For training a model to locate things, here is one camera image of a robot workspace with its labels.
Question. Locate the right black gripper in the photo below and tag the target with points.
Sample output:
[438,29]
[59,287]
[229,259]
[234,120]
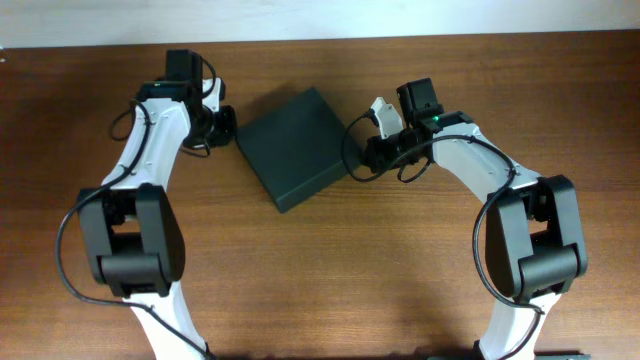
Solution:
[379,159]

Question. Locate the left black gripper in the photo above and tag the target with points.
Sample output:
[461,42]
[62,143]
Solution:
[227,132]

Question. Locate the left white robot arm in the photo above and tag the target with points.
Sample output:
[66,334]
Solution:
[133,241]

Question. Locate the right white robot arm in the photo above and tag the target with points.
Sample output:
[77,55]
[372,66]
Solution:
[527,240]

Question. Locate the black box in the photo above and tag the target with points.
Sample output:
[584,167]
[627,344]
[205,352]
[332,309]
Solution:
[298,149]

